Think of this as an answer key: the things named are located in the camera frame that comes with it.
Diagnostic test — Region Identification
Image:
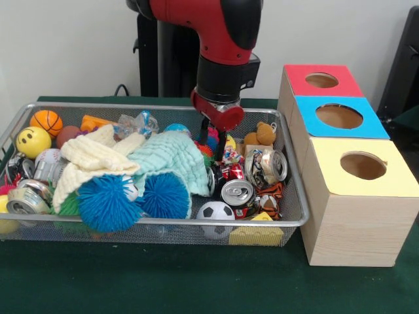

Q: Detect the red patterned cloth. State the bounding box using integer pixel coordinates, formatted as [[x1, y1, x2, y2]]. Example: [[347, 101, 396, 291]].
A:
[[221, 146, 246, 166]]

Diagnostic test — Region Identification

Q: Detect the cream knitted cloth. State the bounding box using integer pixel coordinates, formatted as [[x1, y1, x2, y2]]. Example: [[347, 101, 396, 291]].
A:
[[52, 124, 147, 213]]

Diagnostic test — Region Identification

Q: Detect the yellow smiley ball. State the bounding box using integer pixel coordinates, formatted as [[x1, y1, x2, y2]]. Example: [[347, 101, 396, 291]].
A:
[[15, 126, 52, 160]]

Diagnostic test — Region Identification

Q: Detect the metal mesh bin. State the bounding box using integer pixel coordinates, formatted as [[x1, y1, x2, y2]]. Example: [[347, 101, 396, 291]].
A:
[[0, 101, 311, 247]]

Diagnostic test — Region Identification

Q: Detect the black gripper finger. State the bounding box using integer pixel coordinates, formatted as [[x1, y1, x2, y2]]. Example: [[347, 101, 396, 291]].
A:
[[213, 129, 228, 163], [198, 116, 210, 145]]

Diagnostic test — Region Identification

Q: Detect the black and white soccer ball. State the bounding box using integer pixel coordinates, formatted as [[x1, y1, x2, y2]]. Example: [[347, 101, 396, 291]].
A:
[[196, 201, 236, 222]]

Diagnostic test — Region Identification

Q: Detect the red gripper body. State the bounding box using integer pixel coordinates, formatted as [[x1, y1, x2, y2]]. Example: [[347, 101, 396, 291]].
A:
[[190, 86, 246, 133]]

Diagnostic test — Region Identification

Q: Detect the black upright panel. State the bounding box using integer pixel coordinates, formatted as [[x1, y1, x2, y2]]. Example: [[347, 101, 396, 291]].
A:
[[376, 5, 419, 115]]

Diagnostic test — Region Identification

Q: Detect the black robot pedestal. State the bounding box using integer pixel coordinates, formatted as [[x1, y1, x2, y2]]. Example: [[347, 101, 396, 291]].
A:
[[132, 12, 202, 98]]

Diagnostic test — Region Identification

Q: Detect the black cable loop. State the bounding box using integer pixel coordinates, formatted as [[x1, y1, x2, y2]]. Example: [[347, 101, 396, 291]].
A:
[[113, 83, 132, 97]]

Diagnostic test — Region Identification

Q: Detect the wooden box with three holes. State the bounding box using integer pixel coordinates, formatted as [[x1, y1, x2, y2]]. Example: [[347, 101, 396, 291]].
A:
[[277, 63, 419, 268]]

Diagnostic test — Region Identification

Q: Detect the crushed silver soda can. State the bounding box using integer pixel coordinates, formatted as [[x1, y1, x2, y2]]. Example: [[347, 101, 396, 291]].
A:
[[244, 148, 289, 184]]

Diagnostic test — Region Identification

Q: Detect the brown teddy bear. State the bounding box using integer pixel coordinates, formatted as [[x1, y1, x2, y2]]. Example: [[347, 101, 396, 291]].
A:
[[244, 122, 278, 148]]

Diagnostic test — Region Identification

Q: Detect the dark green table cloth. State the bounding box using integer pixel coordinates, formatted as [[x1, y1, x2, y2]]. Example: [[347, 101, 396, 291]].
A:
[[381, 106, 419, 158], [0, 96, 419, 314]]

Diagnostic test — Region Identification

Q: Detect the crushed red soda can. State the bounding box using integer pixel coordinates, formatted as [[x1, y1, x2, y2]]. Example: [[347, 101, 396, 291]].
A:
[[221, 179, 258, 220]]

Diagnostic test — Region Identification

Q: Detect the orange toy basketball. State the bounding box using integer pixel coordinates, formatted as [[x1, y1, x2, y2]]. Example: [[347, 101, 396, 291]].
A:
[[29, 110, 64, 140]]

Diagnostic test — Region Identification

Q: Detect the blue spiky ball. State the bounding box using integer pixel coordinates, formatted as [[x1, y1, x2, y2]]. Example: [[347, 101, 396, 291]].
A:
[[140, 173, 191, 220]]

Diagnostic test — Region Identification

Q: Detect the blue fuzzy ball with eye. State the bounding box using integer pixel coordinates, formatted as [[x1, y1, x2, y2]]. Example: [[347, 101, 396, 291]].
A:
[[77, 173, 145, 234]]

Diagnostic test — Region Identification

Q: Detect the mint knitted cloth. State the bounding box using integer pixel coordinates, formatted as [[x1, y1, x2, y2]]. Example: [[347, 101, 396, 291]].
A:
[[127, 132, 210, 220]]

